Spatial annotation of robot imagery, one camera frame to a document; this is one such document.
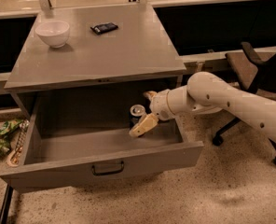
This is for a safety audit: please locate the grey open top drawer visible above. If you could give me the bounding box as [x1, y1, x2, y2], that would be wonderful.
[0, 79, 205, 194]

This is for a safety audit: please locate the green chip bag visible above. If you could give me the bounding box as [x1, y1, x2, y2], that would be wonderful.
[0, 119, 22, 158]

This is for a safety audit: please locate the black office chair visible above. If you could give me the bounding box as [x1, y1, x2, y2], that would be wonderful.
[212, 41, 276, 168]

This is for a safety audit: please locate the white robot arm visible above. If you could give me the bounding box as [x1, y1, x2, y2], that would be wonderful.
[130, 72, 276, 143]

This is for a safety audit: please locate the black drawer handle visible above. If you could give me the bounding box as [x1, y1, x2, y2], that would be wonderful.
[91, 161, 124, 176]

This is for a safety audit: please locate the black metal leg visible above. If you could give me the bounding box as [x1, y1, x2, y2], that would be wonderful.
[0, 185, 13, 224]

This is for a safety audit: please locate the tan patterned snack bag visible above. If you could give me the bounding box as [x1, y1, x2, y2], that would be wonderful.
[7, 119, 29, 167]

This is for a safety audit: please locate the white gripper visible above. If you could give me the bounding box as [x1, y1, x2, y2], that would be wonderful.
[129, 90, 171, 137]

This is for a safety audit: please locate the grey cabinet counter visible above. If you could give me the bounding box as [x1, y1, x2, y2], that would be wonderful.
[5, 3, 186, 96]

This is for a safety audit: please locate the white ceramic bowl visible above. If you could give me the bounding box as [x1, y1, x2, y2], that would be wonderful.
[35, 21, 70, 48]

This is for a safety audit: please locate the black snack bar wrapper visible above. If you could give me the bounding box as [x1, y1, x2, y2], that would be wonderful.
[91, 22, 118, 35]

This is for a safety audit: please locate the blue pepsi can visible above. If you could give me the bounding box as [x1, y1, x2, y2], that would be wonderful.
[129, 105, 145, 128]

